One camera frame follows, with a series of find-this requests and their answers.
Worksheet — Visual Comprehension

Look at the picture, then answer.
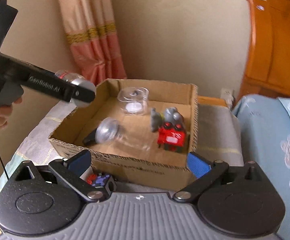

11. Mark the dark blue toy block car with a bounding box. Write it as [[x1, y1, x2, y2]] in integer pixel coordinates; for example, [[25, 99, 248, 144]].
[[86, 173, 117, 195]]

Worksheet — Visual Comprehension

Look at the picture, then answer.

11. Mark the black microphone foam cover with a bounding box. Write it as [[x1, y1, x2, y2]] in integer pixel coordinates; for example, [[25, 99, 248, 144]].
[[82, 129, 97, 146]]

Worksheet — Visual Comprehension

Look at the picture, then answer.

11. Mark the red toy block car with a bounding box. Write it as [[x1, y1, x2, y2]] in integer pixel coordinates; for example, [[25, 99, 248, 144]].
[[157, 122, 187, 153]]

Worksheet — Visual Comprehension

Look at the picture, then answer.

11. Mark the clear plastic bottle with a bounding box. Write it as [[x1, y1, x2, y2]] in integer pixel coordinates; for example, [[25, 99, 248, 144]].
[[95, 117, 156, 152]]

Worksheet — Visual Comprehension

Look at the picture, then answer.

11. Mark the grey elephant toy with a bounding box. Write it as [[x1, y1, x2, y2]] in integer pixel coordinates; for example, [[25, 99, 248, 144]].
[[150, 107, 185, 132]]

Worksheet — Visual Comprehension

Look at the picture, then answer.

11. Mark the clear square plastic container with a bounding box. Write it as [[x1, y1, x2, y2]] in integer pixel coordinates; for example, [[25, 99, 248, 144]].
[[117, 87, 149, 115]]

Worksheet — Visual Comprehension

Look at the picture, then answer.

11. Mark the brown cardboard box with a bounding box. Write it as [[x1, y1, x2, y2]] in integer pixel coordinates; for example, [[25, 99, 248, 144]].
[[49, 79, 198, 191]]

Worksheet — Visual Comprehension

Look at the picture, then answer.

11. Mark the light blue floral pillow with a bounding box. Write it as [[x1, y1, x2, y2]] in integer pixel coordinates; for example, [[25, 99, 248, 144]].
[[232, 94, 290, 239]]

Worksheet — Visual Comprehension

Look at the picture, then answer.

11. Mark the peach pink curtain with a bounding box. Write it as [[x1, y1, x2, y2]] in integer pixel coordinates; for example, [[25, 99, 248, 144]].
[[58, 0, 127, 85]]

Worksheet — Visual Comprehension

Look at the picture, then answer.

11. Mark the wooden bed headboard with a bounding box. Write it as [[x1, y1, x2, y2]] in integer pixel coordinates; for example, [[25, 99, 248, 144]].
[[238, 0, 290, 99]]

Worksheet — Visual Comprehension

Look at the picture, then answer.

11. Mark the white wall socket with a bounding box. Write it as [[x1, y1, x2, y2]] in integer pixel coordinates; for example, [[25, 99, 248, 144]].
[[220, 88, 234, 109]]

